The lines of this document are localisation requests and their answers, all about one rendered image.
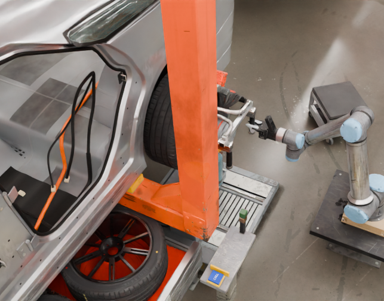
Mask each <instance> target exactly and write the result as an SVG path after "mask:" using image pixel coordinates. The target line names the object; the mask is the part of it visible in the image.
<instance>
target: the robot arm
mask: <svg viewBox="0 0 384 301"><path fill-rule="evenodd" d="M373 121H374V113H373V111H372V110H371V109H370V108H369V107H366V106H358V107H355V108H353V109H352V110H351V111H350V113H349V114H347V115H344V116H342V117H340V118H337V119H335V120H334V121H331V122H329V123H327V124H324V125H322V126H320V127H318V128H316V129H314V130H312V131H305V132H303V133H302V134H300V133H296V132H294V131H290V130H287V129H284V128H276V126H275V124H274V122H273V120H272V117H271V116H270V115H268V116H267V117H266V118H265V121H262V120H255V125H251V124H246V126H247V127H249V128H250V132H251V133H253V132H255V131H256V132H259V138H261V137H264V140H266V139H271V140H274V141H278V142H281V143H284V144H286V145H287V147H286V152H285V157H286V159H287V160H288V161H291V162H296V161H298V160H299V158H300V157H299V156H300V154H301V153H302V152H303V151H304V150H305V149H306V148H307V147H309V146H311V145H313V144H315V143H317V142H320V141H322V140H324V139H327V138H329V137H332V136H334V135H337V134H339V133H340V134H341V136H342V137H343V138H344V139H345V140H346V151H347V158H348V170H349V182H350V190H351V191H350V192H349V193H348V204H347V205H346V206H345V208H344V213H345V215H346V216H347V217H348V218H349V219H350V220H352V221H353V222H355V223H359V224H363V223H365V222H366V221H367V220H368V219H377V218H380V217H382V216H383V214H384V176H382V175H380V174H370V175H369V173H368V155H367V129H368V128H369V127H370V126H371V125H372V123H373ZM261 139H263V138H261Z"/></svg>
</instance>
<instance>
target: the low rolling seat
mask: <svg viewBox="0 0 384 301"><path fill-rule="evenodd" d="M314 99H315V101H316V102H314ZM358 106H366V107H368V106H367V104H366V103H365V101H364V100H363V98H362V97H361V96H360V94H359V93H358V91H357V90H356V88H355V87H354V86H353V84H352V82H351V81H346V82H339V83H335V84H328V85H322V86H317V87H313V88H312V90H311V96H310V100H309V107H308V109H309V110H310V111H309V113H308V114H309V116H310V117H311V118H314V119H315V121H316V123H317V124H318V126H319V127H320V126H322V125H324V124H327V123H329V122H331V121H334V120H335V119H337V118H340V117H342V116H344V115H347V114H349V113H350V111H351V110H352V109H353V108H355V107H358ZM339 136H341V134H340V133H339V134H337V135H334V136H332V137H329V138H327V139H326V140H325V141H326V143H327V144H328V145H332V144H333V139H332V138H333V137H339Z"/></svg>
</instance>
